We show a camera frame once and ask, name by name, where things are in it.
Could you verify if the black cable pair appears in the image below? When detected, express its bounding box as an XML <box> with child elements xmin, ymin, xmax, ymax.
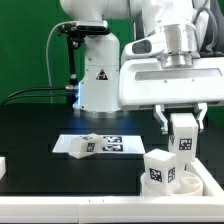
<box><xmin>0</xmin><ymin>86</ymin><xmax>78</xmax><ymax>107</ymax></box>

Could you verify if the white block left edge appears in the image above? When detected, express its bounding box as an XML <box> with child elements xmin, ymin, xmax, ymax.
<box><xmin>0</xmin><ymin>157</ymin><xmax>6</xmax><ymax>180</ymax></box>

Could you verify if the black camera on stand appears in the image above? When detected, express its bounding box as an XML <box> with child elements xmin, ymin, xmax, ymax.
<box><xmin>57</xmin><ymin>20</ymin><xmax>110</xmax><ymax>105</ymax></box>

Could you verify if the white paper marker sheet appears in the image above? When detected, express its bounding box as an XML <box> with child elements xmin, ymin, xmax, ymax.
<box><xmin>53</xmin><ymin>135</ymin><xmax>145</xmax><ymax>154</ymax></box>

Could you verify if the grey corrugated hose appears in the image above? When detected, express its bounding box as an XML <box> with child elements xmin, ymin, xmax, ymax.
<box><xmin>193</xmin><ymin>5</ymin><xmax>221</xmax><ymax>54</ymax></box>

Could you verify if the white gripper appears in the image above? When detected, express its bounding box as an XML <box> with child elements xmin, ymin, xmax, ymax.
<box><xmin>118</xmin><ymin>57</ymin><xmax>224</xmax><ymax>135</ymax></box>

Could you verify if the white thin cable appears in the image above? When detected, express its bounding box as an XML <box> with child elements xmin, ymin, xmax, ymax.
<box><xmin>45</xmin><ymin>21</ymin><xmax>76</xmax><ymax>105</ymax></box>

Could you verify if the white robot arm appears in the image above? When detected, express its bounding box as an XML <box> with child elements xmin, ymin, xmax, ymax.
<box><xmin>60</xmin><ymin>0</ymin><xmax>224</xmax><ymax>130</ymax></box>

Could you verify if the white front rail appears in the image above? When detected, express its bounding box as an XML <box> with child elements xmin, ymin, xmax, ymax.
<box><xmin>0</xmin><ymin>196</ymin><xmax>224</xmax><ymax>224</ymax></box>

